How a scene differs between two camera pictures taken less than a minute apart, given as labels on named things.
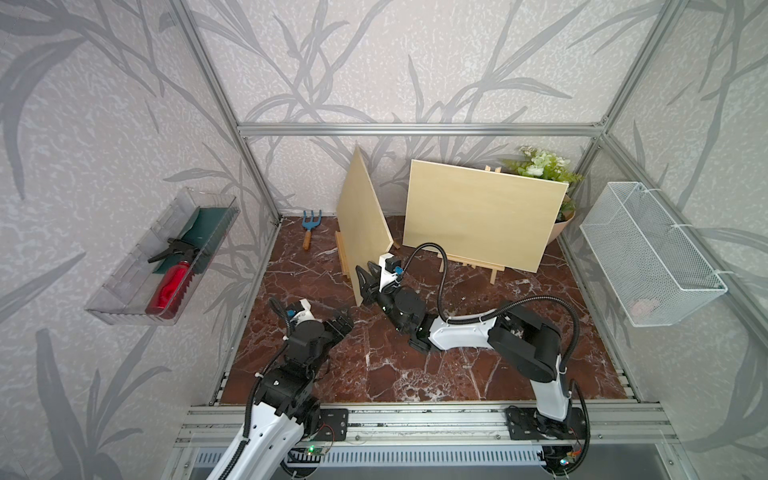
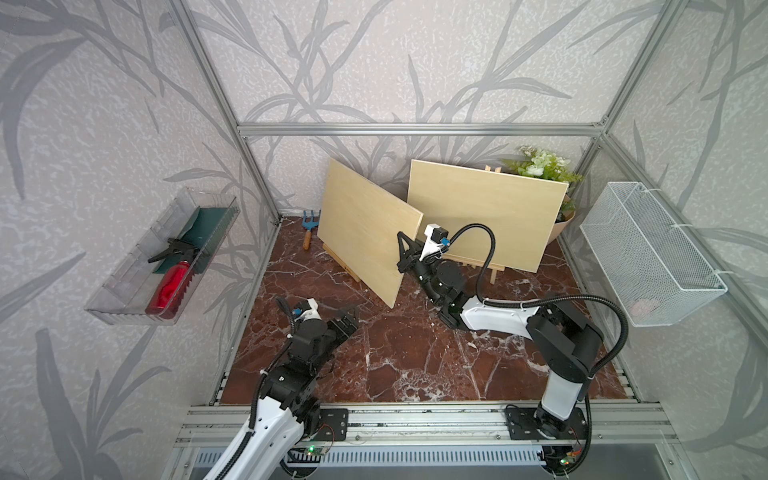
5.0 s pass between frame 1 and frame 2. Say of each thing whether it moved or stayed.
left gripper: stayed
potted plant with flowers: stayed
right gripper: moved
